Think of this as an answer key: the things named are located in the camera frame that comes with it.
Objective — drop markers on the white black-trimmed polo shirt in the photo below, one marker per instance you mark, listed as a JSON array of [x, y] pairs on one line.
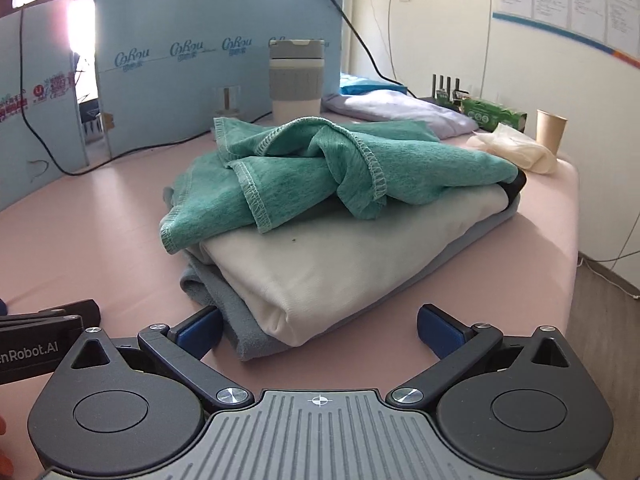
[[350, 260]]

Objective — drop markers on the taped light blue cardboard box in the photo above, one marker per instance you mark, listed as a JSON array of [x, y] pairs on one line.
[[40, 135]]

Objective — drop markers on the blue plastic bag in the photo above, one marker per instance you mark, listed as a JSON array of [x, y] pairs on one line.
[[370, 85]]

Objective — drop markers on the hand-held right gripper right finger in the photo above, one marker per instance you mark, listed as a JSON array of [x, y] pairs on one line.
[[440, 327]]

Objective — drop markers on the black wifi router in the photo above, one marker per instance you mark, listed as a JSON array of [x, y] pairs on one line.
[[440, 92]]

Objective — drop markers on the white grey-sleeved tumbler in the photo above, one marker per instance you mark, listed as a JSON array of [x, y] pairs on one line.
[[296, 80]]

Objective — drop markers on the brown paper cup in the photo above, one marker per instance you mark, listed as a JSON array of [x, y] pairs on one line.
[[550, 132]]

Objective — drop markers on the blue-grey fleece garment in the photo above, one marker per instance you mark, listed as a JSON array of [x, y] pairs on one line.
[[250, 340]]

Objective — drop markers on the green cloth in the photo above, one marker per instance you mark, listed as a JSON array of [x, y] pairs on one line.
[[300, 175]]

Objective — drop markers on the green packet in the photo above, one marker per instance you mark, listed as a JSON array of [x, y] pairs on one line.
[[492, 114]]

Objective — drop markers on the lavender folded cloth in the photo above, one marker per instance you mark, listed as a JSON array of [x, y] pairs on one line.
[[400, 110]]

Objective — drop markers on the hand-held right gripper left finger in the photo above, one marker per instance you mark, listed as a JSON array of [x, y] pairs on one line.
[[200, 332]]

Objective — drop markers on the person's left hand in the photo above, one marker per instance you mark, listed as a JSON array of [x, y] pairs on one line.
[[4, 467]]

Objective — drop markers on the white power adapter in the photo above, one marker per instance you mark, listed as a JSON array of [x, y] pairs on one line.
[[227, 105]]

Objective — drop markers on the white wall poster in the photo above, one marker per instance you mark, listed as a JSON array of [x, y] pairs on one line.
[[565, 0]]

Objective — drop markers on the plain light blue cardboard box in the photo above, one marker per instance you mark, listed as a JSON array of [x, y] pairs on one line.
[[175, 90]]

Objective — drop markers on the crumpled white plastic bag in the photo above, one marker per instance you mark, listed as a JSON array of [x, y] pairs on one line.
[[520, 152]]

